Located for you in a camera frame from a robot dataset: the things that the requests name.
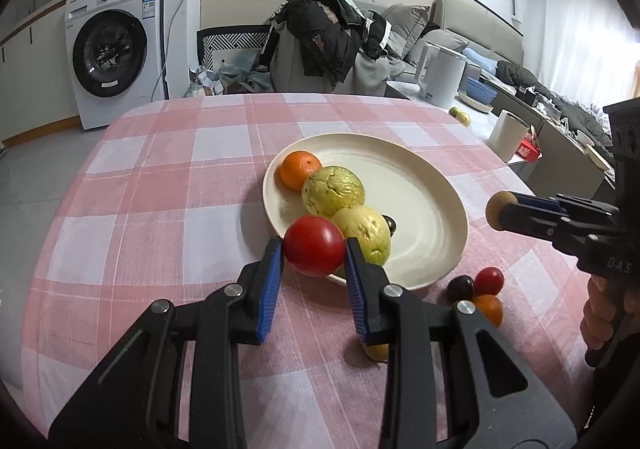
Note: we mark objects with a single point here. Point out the white curtain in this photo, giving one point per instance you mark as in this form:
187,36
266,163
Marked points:
590,29

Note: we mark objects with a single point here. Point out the red tomato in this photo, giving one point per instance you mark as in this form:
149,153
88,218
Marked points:
315,246
489,280

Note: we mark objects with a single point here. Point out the black patterned chair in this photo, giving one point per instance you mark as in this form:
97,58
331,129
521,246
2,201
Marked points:
230,39

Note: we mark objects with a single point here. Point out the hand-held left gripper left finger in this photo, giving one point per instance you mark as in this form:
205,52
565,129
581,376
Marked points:
267,289

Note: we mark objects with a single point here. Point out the yellow guava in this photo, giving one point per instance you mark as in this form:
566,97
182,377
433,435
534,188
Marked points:
365,234

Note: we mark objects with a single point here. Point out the small brown longan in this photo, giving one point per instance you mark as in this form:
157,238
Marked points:
497,210

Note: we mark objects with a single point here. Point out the cream round plate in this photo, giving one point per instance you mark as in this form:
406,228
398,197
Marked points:
425,199

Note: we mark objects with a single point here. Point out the pile of dark clothes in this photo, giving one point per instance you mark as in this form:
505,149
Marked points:
320,39

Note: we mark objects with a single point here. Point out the dark purple plum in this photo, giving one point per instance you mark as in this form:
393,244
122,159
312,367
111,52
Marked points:
391,224
460,288

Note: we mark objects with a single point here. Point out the white washing machine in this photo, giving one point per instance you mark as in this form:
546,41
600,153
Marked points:
117,54

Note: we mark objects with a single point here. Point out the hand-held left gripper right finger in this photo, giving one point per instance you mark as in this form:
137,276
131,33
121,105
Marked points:
359,294

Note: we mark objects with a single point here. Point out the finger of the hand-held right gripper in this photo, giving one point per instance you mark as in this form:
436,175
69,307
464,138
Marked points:
535,224
540,202

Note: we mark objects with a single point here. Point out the red packet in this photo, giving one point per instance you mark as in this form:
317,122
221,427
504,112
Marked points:
529,151

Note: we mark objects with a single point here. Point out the white electric kettle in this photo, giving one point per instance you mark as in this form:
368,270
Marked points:
445,76

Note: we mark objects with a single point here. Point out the person's right hand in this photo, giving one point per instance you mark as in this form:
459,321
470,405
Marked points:
597,314

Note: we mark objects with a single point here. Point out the kitchen counter cabinet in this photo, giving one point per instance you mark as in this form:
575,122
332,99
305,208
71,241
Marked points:
35,79

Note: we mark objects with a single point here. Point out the blue bowl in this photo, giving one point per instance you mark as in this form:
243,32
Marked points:
480,89

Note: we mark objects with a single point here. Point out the marble side table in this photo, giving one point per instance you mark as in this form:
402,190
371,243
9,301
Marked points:
555,164

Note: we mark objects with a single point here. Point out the orange mandarin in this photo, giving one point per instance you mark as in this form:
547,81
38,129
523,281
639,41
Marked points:
491,310
297,170

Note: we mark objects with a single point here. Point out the grey sofa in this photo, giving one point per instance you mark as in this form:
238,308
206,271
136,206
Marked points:
475,24

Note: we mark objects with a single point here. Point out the dark blanket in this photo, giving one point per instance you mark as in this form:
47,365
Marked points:
550,99

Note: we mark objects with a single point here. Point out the pink checked tablecloth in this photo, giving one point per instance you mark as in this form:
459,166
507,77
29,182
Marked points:
150,209

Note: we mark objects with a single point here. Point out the white bowl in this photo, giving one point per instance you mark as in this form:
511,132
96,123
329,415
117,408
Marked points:
477,105

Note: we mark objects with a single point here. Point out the green-yellow guava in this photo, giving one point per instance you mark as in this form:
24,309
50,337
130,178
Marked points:
332,190

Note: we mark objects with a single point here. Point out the white tumbler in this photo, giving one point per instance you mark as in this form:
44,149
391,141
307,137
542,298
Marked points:
507,136

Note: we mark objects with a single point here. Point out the grey pillow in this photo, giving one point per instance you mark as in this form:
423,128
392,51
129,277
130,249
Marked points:
405,26
440,41

